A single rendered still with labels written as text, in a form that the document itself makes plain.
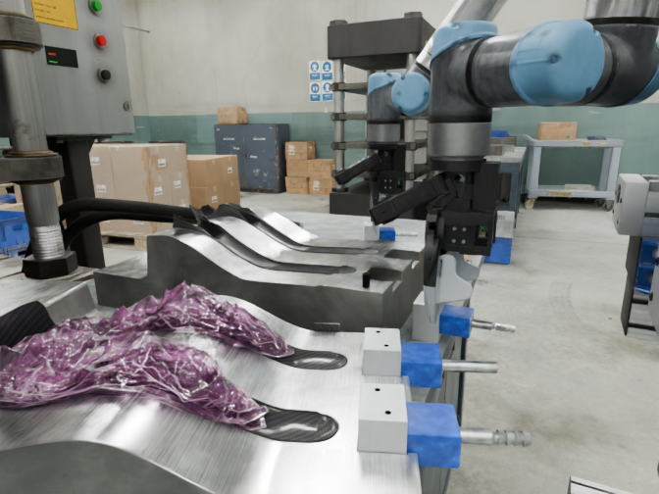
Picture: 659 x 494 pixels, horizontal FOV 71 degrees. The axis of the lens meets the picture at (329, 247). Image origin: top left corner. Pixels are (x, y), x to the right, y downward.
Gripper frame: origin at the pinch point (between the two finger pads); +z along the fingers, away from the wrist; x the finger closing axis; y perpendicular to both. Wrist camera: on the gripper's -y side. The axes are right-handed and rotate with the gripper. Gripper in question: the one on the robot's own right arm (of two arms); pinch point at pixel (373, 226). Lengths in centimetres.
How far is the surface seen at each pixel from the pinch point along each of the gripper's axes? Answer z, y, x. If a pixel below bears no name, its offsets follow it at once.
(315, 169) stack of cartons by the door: 43, -56, 628
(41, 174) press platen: -16, -66, -22
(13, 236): 56, -263, 225
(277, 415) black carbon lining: -1, -12, -77
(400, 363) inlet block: -2, -1, -71
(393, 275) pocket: -3.4, 0.1, -48.3
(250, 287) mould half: -3, -20, -51
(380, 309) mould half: -2, -2, -58
